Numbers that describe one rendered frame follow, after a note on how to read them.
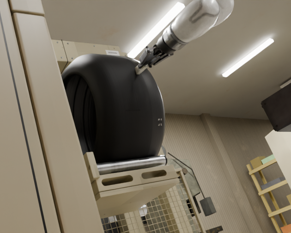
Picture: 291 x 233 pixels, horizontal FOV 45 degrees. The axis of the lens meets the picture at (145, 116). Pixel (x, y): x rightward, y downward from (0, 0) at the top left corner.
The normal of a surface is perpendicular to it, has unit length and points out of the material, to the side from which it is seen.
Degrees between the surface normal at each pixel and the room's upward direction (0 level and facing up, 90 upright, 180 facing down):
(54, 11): 180
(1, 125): 90
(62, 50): 90
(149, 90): 95
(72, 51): 90
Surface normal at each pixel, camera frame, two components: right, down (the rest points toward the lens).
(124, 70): 0.42, -0.68
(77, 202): 0.50, -0.50
